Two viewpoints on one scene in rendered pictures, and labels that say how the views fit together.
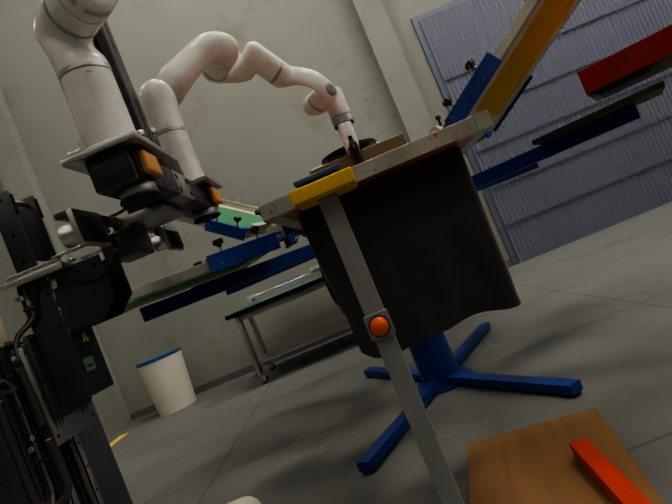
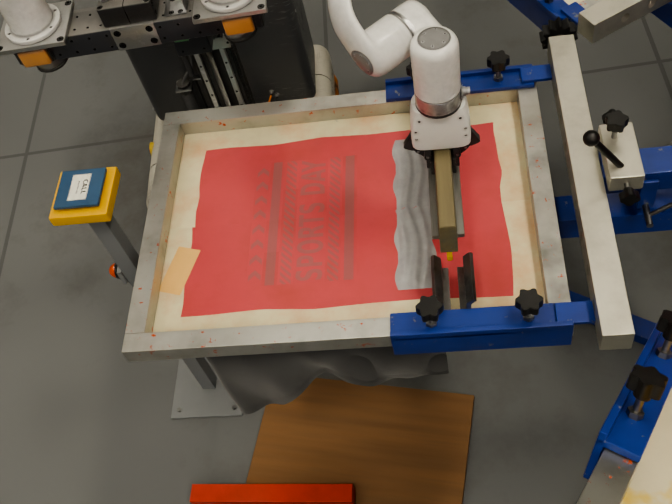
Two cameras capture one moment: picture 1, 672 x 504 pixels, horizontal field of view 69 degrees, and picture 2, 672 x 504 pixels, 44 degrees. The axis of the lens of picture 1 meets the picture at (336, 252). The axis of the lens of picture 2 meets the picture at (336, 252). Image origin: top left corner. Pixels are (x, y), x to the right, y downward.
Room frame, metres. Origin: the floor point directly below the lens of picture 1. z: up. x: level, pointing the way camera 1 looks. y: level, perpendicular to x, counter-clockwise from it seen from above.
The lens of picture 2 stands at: (1.69, -1.17, 2.24)
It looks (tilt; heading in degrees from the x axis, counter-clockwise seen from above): 54 degrees down; 100
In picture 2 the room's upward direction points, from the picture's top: 16 degrees counter-clockwise
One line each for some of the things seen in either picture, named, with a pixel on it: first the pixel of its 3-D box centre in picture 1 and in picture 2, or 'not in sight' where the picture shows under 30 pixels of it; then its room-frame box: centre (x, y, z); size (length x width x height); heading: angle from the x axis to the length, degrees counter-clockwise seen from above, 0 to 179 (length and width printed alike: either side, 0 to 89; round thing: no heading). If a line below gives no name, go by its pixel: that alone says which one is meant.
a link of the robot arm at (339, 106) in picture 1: (326, 105); (423, 48); (1.73, -0.16, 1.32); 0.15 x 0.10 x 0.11; 128
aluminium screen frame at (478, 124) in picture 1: (373, 187); (343, 210); (1.55, -0.19, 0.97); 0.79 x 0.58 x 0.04; 176
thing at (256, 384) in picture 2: not in sight; (332, 362); (1.48, -0.39, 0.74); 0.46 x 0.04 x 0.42; 176
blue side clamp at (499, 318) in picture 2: not in sight; (479, 327); (1.76, -0.48, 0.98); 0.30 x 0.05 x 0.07; 176
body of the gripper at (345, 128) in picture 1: (349, 136); (439, 119); (1.74, -0.20, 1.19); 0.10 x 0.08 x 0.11; 176
